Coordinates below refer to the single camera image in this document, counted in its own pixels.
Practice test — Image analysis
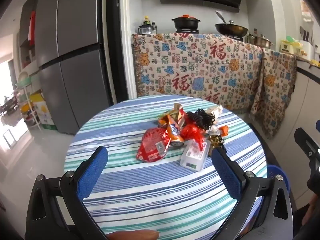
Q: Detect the white plastic box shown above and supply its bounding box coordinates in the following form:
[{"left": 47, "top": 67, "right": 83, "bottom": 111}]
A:
[{"left": 180, "top": 139, "right": 211, "bottom": 172}]

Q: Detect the grey refrigerator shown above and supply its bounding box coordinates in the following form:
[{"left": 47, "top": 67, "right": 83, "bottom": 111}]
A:
[{"left": 35, "top": 0, "right": 112, "bottom": 135}]

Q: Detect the steel pot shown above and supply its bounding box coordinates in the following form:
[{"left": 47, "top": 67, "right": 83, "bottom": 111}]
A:
[{"left": 247, "top": 33, "right": 273, "bottom": 49}]

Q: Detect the red white snack bag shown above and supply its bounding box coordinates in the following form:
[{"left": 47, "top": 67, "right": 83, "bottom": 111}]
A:
[{"left": 172, "top": 103, "right": 188, "bottom": 126}]

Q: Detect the striped tablecloth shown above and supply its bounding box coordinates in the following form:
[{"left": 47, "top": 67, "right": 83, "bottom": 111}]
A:
[{"left": 64, "top": 95, "right": 269, "bottom": 240}]

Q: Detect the black mesh net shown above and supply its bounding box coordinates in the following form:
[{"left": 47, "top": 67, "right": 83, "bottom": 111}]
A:
[{"left": 186, "top": 109, "right": 217, "bottom": 131}]

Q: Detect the red orange wrapper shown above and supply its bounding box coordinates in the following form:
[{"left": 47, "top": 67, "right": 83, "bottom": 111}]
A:
[{"left": 210, "top": 125, "right": 229, "bottom": 137}]

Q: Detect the green shelf rack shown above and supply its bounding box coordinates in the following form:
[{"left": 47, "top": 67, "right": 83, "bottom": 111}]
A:
[{"left": 14, "top": 71, "right": 43, "bottom": 132}]

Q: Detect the yellow kitchen container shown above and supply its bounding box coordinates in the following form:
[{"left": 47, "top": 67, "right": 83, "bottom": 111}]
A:
[{"left": 279, "top": 36, "right": 301, "bottom": 54}]

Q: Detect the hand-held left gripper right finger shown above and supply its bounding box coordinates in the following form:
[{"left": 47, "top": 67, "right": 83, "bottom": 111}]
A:
[{"left": 210, "top": 146, "right": 294, "bottom": 240}]

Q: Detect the gold foil wrapper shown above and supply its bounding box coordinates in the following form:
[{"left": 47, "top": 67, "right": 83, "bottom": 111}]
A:
[{"left": 208, "top": 134, "right": 225, "bottom": 156}]

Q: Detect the black clay pot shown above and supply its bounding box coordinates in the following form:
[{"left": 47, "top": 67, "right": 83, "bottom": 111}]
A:
[{"left": 171, "top": 15, "right": 201, "bottom": 31}]

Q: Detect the large printed blanket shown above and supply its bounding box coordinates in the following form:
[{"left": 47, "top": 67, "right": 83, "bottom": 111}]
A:
[{"left": 132, "top": 31, "right": 264, "bottom": 112}]

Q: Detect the dark wok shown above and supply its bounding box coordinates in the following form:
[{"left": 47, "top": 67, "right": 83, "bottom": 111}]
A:
[{"left": 214, "top": 11, "right": 249, "bottom": 38}]

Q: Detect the white kitchen cabinet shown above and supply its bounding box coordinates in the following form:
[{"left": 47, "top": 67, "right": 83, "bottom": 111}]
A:
[{"left": 282, "top": 55, "right": 320, "bottom": 203}]

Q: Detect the red plastic bag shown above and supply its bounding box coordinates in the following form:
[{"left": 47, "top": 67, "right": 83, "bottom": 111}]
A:
[{"left": 180, "top": 124, "right": 208, "bottom": 151}]

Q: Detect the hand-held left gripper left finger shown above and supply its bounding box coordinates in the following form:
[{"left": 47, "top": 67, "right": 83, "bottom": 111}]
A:
[{"left": 25, "top": 145, "right": 109, "bottom": 240}]

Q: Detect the small printed blanket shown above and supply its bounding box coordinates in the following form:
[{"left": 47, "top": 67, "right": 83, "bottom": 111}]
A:
[{"left": 250, "top": 47, "right": 298, "bottom": 140}]

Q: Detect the red hanging cloth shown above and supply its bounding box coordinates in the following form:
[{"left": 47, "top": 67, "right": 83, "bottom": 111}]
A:
[{"left": 28, "top": 11, "right": 37, "bottom": 42}]

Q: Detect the white knife block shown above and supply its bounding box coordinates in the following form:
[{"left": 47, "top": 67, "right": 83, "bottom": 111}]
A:
[{"left": 299, "top": 26, "right": 314, "bottom": 58}]

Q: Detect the black door frame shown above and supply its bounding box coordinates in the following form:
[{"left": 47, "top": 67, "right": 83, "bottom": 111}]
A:
[{"left": 100, "top": 0, "right": 131, "bottom": 108}]

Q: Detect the blue plastic basket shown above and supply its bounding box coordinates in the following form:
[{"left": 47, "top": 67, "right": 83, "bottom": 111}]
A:
[{"left": 267, "top": 165, "right": 291, "bottom": 193}]

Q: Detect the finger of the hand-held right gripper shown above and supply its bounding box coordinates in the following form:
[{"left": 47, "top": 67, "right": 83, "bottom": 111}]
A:
[{"left": 294, "top": 127, "right": 320, "bottom": 161}]

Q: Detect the person's left hand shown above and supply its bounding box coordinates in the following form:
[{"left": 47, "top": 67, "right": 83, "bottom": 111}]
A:
[{"left": 106, "top": 229, "right": 160, "bottom": 240}]

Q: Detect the crushed orange soda can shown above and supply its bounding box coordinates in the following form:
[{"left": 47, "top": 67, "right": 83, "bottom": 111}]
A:
[{"left": 158, "top": 115, "right": 186, "bottom": 148}]

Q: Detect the yellow cardboard box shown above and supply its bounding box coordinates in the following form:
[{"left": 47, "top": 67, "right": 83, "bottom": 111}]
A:
[{"left": 30, "top": 94, "right": 58, "bottom": 131}]

